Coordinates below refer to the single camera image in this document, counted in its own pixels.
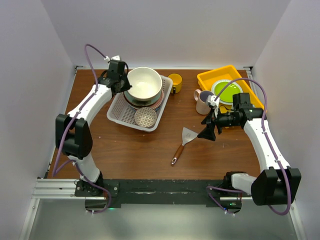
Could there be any white bowl patterned inside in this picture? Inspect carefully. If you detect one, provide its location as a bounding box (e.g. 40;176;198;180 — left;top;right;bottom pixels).
127;67;162;101

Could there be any green plate white rim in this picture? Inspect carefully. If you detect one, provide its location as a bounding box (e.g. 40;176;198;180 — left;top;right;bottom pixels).
211;79;243;105

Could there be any yellow mug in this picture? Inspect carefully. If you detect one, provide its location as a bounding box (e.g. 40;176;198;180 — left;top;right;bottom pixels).
168;73;183;94

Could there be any yellow plastic tray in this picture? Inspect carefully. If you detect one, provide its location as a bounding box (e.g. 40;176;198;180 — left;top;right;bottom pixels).
196;64;267;129

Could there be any dark red rimmed plate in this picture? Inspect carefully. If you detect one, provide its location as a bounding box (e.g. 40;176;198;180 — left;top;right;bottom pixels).
123;92;163;108

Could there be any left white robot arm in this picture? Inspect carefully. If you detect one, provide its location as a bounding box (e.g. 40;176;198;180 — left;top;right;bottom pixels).
52;59;132;196

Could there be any mint green flower plate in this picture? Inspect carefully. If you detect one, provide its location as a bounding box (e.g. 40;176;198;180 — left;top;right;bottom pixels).
123;89;163;107

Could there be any pink mug purple interior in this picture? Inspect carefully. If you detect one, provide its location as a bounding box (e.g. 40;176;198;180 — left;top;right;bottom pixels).
193;89;214;115

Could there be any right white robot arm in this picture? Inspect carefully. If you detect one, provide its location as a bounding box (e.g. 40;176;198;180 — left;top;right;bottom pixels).
198;93;302;206

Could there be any small brown patterned bowl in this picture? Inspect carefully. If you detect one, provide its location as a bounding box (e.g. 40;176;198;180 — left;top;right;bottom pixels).
134;107;158;128

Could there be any wooden handle metal scraper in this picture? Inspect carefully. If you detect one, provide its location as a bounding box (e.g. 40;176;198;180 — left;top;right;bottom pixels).
170;127;198;167

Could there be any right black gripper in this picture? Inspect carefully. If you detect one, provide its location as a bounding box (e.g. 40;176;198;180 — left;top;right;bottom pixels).
197;106;240;141

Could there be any pink polka dot plate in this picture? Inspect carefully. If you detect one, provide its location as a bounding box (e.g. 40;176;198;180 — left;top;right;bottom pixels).
127;100;163;111

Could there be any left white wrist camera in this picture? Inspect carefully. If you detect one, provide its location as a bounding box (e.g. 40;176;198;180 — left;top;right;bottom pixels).
104;55;121;63

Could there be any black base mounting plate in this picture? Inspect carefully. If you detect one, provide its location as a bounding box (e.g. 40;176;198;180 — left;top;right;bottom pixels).
74;178;252;217

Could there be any white perforated plastic basket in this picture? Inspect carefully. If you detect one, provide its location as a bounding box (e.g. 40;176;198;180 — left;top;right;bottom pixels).
106;75;173;133

